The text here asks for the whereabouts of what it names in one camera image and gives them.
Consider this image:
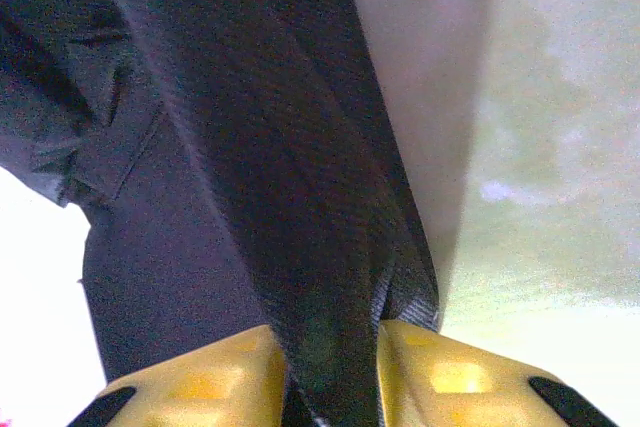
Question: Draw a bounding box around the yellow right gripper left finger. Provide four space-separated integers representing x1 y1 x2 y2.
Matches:
67 324 289 427

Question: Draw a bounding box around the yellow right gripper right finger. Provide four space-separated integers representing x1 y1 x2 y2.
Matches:
377 319 619 427

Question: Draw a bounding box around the black backpack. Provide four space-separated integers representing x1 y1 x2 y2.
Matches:
0 0 442 427

